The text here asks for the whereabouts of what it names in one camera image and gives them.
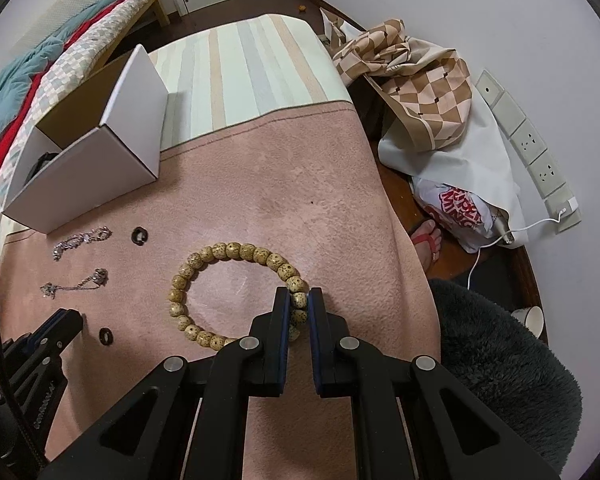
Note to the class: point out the white power strip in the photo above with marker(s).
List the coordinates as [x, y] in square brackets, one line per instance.
[531, 149]

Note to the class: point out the white plastic bag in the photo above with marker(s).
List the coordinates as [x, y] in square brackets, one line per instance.
[468, 187]

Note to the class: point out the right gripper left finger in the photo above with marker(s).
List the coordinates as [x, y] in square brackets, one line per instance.
[268, 363]

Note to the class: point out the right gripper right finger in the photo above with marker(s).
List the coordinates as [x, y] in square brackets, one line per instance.
[332, 366]

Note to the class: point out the white cardboard box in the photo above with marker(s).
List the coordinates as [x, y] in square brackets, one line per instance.
[107, 132]

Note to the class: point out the brown checkered fabric bag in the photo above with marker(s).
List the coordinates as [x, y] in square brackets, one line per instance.
[426, 86]

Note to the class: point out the black watch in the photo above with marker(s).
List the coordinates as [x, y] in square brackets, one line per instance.
[42, 161]

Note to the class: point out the checkered bed sheet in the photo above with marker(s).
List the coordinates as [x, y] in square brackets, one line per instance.
[65, 74]

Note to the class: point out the teal blanket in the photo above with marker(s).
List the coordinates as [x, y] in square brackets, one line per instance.
[58, 25]

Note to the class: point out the foot in red sandal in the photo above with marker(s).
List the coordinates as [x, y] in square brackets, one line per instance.
[427, 241]

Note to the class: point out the dark fluffy cushion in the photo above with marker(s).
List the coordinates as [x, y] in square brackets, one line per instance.
[510, 370]

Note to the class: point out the red blanket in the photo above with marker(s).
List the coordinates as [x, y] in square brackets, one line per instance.
[10, 129]

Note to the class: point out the white cup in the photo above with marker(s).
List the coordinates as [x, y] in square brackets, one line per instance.
[531, 318]

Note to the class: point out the pink and striped table cloth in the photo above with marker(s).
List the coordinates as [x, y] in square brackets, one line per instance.
[260, 144]

